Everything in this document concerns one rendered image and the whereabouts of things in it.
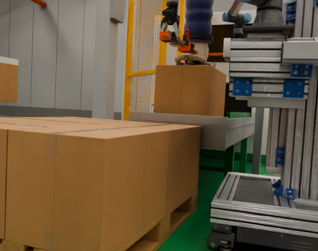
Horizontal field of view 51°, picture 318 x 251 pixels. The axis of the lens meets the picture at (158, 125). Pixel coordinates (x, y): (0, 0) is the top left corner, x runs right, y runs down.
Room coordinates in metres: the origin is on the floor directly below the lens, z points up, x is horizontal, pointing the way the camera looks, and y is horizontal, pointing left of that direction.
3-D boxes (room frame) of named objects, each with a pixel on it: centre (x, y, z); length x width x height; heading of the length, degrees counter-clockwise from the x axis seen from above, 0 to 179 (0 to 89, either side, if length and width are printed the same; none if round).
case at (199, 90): (2.62, -0.25, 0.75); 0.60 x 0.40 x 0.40; 159
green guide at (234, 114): (3.59, -0.92, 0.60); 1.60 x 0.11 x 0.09; 159
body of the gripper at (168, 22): (2.07, -0.05, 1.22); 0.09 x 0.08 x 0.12; 157
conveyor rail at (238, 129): (3.24, -0.85, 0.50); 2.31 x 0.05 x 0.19; 159
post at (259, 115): (2.63, -0.79, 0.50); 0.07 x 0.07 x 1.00; 69
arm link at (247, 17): (2.66, -0.62, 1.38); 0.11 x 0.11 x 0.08; 14
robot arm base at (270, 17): (1.61, -0.49, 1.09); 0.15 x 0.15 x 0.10
